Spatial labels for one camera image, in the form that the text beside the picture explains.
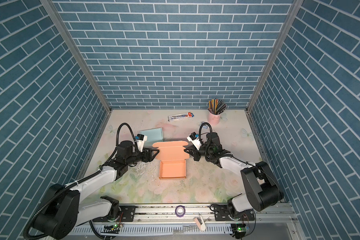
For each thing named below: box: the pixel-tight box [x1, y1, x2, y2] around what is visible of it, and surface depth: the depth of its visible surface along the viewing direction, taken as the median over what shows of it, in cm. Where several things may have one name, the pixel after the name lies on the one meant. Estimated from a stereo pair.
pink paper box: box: [152, 141, 190, 180], surface depth 86 cm
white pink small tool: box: [194, 213, 206, 231], surface depth 71 cm
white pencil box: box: [167, 112, 194, 122], surface depth 118 cm
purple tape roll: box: [175, 205, 186, 218], surface depth 76 cm
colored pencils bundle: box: [207, 98, 228, 115], surface depth 107 cm
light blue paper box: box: [139, 127, 164, 147], surface depth 104 cm
